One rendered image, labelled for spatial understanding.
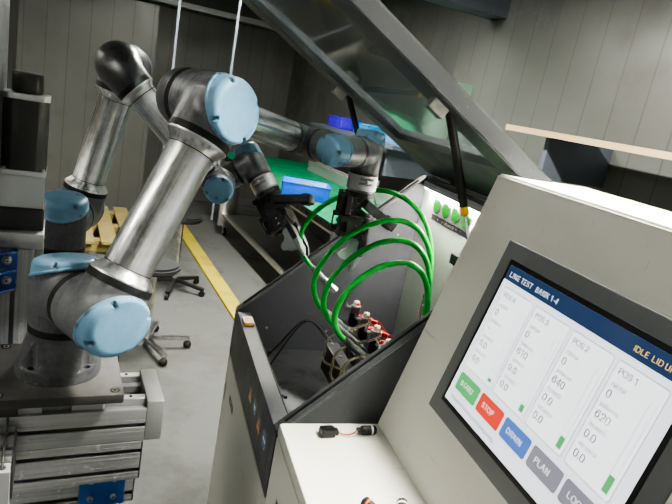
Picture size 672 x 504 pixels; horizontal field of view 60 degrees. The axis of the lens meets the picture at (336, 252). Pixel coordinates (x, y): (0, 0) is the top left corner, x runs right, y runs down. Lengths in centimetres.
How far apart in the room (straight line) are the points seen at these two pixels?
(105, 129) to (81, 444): 83
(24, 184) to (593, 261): 109
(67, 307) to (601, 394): 83
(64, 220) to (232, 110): 70
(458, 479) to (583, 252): 43
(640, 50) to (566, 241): 276
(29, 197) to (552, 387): 106
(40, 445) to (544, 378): 91
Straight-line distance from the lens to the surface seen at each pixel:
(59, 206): 161
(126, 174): 690
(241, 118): 106
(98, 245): 541
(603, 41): 389
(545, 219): 106
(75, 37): 675
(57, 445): 128
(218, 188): 153
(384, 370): 126
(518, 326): 101
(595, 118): 377
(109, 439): 128
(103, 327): 102
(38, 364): 120
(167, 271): 341
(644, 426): 83
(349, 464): 117
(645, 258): 90
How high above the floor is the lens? 163
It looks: 15 degrees down
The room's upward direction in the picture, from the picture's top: 11 degrees clockwise
